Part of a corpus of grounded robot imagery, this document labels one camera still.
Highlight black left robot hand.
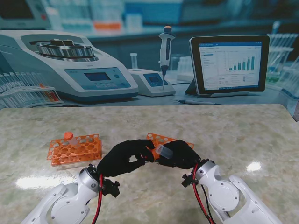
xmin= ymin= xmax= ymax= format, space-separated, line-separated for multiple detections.
xmin=96 ymin=139 xmax=156 ymax=178

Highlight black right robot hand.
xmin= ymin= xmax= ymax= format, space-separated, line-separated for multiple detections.
xmin=155 ymin=139 xmax=201 ymax=170

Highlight clear plastic test tube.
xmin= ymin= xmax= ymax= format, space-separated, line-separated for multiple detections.
xmin=69 ymin=135 xmax=81 ymax=150
xmin=155 ymin=144 xmax=174 ymax=159

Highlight orange plastic test tube rack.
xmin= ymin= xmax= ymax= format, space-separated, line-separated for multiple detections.
xmin=47 ymin=134 xmax=102 ymax=166
xmin=146 ymin=133 xmax=195 ymax=161

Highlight printed laboratory backdrop poster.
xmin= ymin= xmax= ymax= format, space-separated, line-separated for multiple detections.
xmin=0 ymin=0 xmax=299 ymax=110

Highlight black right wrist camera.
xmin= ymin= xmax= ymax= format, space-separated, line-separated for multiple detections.
xmin=181 ymin=174 xmax=195 ymax=187

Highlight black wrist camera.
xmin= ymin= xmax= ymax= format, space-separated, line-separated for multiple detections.
xmin=101 ymin=179 xmax=121 ymax=198
xmin=181 ymin=174 xmax=195 ymax=187

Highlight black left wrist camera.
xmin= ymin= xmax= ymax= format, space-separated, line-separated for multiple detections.
xmin=101 ymin=179 xmax=121 ymax=198

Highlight red black left arm cable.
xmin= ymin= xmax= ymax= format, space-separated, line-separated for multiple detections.
xmin=91 ymin=174 xmax=105 ymax=224

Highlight red black arm cable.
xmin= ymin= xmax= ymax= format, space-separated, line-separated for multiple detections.
xmin=91 ymin=174 xmax=105 ymax=224
xmin=192 ymin=163 xmax=215 ymax=224

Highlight red black right arm cable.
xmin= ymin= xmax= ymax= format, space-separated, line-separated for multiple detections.
xmin=192 ymin=163 xmax=215 ymax=224

